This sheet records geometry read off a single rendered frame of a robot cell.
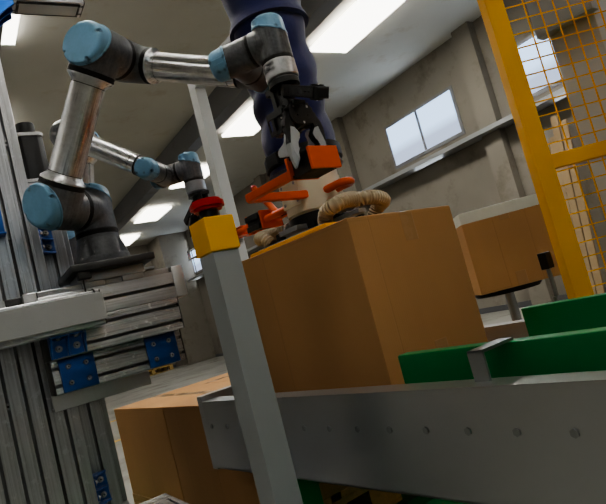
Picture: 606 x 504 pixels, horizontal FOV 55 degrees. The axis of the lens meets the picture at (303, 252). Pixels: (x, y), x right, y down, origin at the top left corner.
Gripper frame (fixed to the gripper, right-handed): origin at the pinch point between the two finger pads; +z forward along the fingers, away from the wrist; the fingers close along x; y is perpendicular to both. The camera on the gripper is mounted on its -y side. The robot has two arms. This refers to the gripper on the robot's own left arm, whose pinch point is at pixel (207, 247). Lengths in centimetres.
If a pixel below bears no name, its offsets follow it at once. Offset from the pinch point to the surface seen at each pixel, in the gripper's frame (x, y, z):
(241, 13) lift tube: -10, 62, -55
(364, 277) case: -19, 90, 26
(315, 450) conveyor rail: -35, 77, 60
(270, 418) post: -50, 85, 48
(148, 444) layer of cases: -11, -65, 70
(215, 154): 203, -268, -131
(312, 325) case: -20, 70, 34
